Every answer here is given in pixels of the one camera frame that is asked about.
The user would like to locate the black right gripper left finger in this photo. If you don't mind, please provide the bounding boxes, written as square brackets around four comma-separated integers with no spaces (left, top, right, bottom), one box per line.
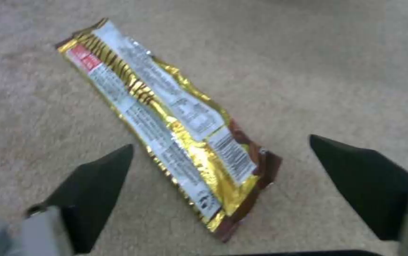
[0,144,134,256]

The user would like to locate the gold foil snack wrapper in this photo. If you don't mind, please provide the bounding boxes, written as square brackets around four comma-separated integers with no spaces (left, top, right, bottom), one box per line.
[55,18,283,243]

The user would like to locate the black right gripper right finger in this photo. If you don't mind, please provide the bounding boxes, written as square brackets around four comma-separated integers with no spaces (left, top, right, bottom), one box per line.
[308,134,408,256]

